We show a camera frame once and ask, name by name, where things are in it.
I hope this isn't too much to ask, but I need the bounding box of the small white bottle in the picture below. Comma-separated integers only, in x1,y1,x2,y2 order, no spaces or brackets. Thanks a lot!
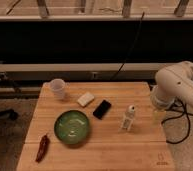
121,105,135,131

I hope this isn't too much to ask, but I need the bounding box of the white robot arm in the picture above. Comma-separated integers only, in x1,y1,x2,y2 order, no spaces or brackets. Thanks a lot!
150,61,193,124

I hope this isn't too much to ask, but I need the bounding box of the black smartphone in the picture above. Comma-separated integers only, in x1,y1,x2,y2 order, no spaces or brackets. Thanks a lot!
93,100,111,119

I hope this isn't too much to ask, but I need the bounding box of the green ceramic bowl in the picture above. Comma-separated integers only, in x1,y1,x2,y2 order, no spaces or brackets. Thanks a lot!
54,110,90,145

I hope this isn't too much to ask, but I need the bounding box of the clear plastic measuring cup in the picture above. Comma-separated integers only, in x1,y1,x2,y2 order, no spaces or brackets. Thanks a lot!
48,79,66,100

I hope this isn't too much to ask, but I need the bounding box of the red chili pepper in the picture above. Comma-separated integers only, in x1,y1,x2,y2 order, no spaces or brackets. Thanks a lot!
35,135,50,162

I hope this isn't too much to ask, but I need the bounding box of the black office chair base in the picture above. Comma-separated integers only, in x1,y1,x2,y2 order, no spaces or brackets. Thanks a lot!
0,109,19,120

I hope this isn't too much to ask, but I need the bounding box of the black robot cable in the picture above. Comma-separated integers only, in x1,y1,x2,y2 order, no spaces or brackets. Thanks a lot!
161,98,193,145

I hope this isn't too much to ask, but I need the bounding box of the black hanging cable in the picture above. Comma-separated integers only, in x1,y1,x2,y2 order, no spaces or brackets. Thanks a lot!
108,11,146,82

